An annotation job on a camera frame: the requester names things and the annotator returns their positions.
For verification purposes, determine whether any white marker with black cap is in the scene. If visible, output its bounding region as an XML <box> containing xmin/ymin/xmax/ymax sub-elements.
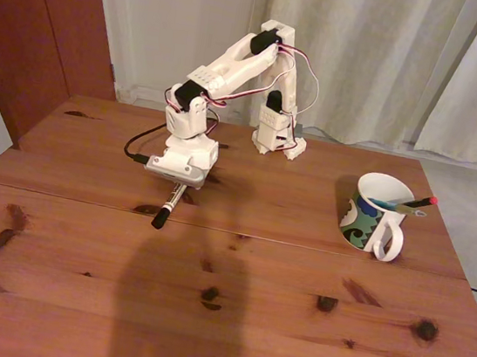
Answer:
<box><xmin>149</xmin><ymin>179</ymin><xmax>188</xmax><ymax>234</ymax></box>

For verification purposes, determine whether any green pen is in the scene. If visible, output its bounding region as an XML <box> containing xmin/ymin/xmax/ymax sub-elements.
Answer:
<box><xmin>365</xmin><ymin>196</ymin><xmax>430</xmax><ymax>219</ymax></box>

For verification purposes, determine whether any black pen with red end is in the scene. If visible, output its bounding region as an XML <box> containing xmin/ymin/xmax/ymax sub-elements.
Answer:
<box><xmin>397</xmin><ymin>191</ymin><xmax>440</xmax><ymax>215</ymax></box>

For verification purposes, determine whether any wide cream curtain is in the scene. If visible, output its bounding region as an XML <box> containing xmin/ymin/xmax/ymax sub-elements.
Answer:
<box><xmin>226</xmin><ymin>0</ymin><xmax>477</xmax><ymax>164</ymax></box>

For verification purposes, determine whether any white mug with green pattern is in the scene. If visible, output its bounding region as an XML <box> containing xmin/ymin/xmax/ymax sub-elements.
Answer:
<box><xmin>334</xmin><ymin>168</ymin><xmax>419</xmax><ymax>267</ymax></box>

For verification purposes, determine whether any brown wooden door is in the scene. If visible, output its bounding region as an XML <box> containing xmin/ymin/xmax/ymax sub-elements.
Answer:
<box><xmin>0</xmin><ymin>0</ymin><xmax>129</xmax><ymax>162</ymax></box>

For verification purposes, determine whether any silver camera box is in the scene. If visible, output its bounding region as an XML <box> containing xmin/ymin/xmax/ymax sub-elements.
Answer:
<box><xmin>140</xmin><ymin>152</ymin><xmax>212</xmax><ymax>193</ymax></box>

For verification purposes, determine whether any black camera cable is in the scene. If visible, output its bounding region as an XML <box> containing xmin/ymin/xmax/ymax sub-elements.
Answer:
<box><xmin>123</xmin><ymin>119</ymin><xmax>173</xmax><ymax>168</ymax></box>

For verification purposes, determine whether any red white servo wire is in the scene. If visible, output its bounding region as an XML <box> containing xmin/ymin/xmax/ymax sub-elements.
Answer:
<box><xmin>269</xmin><ymin>42</ymin><xmax>327</xmax><ymax>120</ymax></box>

